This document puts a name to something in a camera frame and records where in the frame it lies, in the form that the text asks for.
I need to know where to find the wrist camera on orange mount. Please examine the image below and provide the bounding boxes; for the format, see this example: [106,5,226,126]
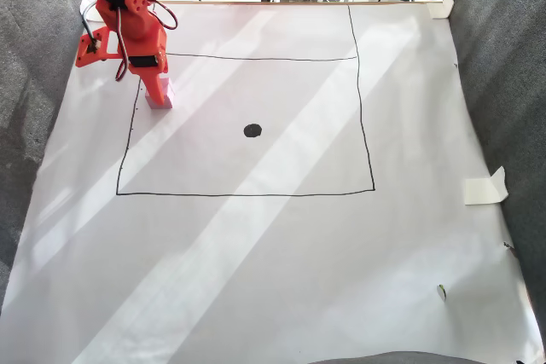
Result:
[75,26,114,69]

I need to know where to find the pink foam block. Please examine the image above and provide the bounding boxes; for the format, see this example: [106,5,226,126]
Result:
[144,77,176,110]

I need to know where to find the grey fabric panel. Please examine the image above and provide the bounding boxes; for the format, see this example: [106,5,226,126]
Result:
[445,0,546,326]
[0,0,86,318]

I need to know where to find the arm servo wires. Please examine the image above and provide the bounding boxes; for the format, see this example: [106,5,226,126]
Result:
[113,0,179,83]

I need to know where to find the black camera cable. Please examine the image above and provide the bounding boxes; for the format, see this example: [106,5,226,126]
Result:
[79,0,103,50]

